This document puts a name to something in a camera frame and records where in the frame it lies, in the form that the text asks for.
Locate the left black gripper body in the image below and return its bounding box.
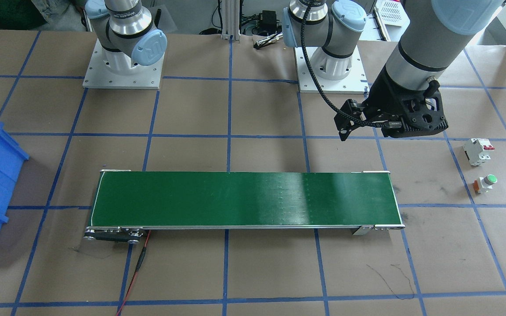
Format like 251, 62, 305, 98
363, 70, 448, 137

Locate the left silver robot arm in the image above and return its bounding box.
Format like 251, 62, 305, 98
282, 0, 506, 141

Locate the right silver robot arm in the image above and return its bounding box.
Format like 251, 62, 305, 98
84, 0, 167, 75

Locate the white red circuit breaker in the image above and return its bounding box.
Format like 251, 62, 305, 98
463, 138, 495, 166

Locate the green conveyor belt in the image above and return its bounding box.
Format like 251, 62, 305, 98
84, 169, 405, 244

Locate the green push button switch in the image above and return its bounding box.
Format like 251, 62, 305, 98
473, 174, 498, 194

